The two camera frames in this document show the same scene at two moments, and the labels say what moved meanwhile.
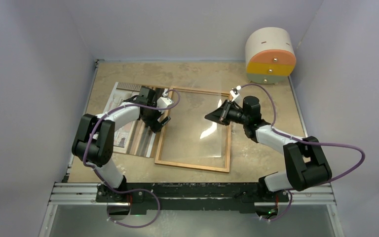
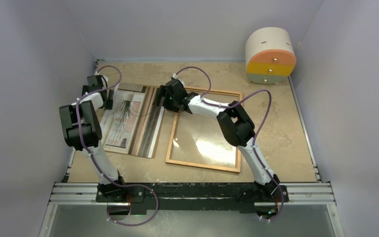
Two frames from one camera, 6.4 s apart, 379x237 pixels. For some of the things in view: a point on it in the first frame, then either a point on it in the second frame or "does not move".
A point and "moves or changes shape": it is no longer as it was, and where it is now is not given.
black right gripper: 220,115 → 162,91
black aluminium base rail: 193,198 does not move
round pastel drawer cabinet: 270,55 does not move
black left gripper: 154,125 → 108,103
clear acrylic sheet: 189,138 moves or changes shape
